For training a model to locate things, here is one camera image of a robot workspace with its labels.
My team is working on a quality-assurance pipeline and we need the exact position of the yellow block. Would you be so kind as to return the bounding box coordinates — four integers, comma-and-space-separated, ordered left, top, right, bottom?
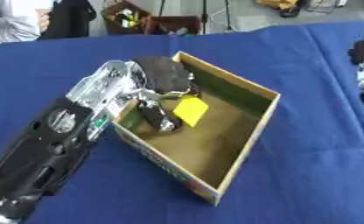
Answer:
171, 94, 212, 129

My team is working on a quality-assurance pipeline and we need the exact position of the brown open bag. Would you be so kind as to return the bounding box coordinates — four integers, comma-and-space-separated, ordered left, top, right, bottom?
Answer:
99, 0, 155, 36

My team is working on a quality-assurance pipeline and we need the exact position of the brown cardboard box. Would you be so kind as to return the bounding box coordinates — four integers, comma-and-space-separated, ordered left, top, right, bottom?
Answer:
146, 15, 204, 36

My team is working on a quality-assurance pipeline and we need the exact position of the black bag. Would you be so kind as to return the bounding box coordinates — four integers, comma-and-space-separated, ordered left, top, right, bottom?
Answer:
38, 0, 98, 40

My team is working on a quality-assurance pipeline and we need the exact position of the tan cardboard box green inside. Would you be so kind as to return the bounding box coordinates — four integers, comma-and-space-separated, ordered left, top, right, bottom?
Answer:
109, 51, 284, 207

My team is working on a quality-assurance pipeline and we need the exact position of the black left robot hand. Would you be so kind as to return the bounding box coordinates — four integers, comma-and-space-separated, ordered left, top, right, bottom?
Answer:
131, 55, 204, 133

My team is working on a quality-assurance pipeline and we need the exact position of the person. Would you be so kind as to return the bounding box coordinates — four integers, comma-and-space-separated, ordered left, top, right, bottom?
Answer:
0, 0, 55, 51

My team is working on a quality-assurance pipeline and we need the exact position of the yellow bag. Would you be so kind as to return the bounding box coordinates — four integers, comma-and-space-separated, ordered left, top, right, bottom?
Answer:
254, 0, 304, 18

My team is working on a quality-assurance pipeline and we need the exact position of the black tripod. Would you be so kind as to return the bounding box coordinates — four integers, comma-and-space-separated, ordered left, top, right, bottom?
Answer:
156, 0, 235, 35

